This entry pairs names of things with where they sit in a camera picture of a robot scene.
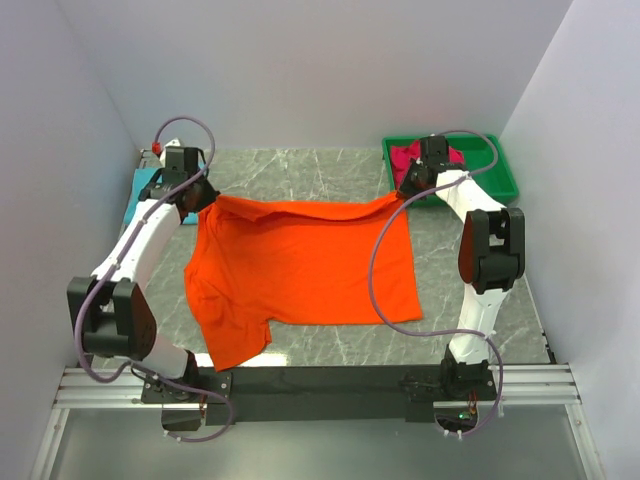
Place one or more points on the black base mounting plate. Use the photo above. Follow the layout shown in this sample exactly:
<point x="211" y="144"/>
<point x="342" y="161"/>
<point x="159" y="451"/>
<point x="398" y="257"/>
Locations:
<point x="262" y="394"/>

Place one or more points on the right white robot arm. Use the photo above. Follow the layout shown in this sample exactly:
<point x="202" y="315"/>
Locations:
<point x="491" y="258"/>

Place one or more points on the green plastic bin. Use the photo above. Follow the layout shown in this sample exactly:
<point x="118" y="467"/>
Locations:
<point x="498" y="182"/>

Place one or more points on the folded light blue t shirt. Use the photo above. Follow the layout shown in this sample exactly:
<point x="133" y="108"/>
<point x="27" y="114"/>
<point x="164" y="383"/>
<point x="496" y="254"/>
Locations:
<point x="137" y="195"/>

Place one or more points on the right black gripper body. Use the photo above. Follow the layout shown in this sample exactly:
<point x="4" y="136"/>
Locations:
<point x="411" y="185"/>

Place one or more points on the orange t shirt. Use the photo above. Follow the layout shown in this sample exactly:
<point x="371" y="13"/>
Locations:
<point x="300" y="263"/>

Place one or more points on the crumpled pink t shirt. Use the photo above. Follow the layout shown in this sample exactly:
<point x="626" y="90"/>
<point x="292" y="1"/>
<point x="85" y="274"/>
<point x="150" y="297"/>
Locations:
<point x="403" y="155"/>

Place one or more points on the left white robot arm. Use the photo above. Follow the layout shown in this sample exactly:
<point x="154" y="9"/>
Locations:
<point x="110" y="315"/>

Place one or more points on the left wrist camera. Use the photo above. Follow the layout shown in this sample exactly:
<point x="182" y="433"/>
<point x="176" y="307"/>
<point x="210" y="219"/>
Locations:
<point x="160" y="151"/>

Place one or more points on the aluminium frame rail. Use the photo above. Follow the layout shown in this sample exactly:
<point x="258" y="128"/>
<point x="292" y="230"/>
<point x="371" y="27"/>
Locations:
<point x="523" y="385"/>

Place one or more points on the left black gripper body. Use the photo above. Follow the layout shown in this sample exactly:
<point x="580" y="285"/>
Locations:
<point x="206" y="193"/>

